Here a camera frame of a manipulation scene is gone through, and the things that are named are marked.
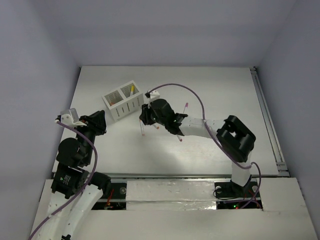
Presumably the purple capped white marker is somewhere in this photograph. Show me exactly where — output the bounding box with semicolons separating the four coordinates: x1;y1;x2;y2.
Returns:
182;102;189;114

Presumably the pink capped white marker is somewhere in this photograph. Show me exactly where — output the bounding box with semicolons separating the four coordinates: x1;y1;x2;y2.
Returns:
177;135;183;142

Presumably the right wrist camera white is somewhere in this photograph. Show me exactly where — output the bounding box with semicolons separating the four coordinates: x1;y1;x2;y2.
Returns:
145;90;160;108

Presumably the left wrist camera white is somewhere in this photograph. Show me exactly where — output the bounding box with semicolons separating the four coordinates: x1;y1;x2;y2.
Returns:
54;108;87;128

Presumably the aluminium rail edge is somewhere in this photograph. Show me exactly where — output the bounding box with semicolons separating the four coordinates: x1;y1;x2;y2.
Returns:
249;67;290;178
103;172;231;179

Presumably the yellow capped white marker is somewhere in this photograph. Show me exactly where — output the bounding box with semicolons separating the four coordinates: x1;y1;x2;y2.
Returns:
129;85;135;97

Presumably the aluminium rail right edge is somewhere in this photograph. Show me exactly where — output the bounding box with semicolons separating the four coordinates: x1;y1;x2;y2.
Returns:
249;67;290;178

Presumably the peach capped white marker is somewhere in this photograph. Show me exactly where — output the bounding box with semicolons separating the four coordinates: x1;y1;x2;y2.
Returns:
139;120;145;136

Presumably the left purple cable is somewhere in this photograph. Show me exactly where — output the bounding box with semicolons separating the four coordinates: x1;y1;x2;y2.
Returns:
28;121;99;240

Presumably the white foam base cover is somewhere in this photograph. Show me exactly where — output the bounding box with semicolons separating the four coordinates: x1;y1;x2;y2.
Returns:
30;177;317;240

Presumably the aluminium rail front edge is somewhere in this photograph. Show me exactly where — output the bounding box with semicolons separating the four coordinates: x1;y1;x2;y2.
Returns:
103;172;231;179

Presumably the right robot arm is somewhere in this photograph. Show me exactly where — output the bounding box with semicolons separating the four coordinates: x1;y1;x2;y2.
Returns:
139;98;256;198

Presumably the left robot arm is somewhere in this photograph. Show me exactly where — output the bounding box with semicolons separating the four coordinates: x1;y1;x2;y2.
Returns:
37;108;111;240

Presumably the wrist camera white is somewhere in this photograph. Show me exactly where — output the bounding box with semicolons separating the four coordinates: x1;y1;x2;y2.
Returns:
145;90;160;108
54;108;87;128

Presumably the white two-compartment slotted holder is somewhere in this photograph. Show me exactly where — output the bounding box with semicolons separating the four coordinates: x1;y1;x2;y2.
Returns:
102;80;144;121

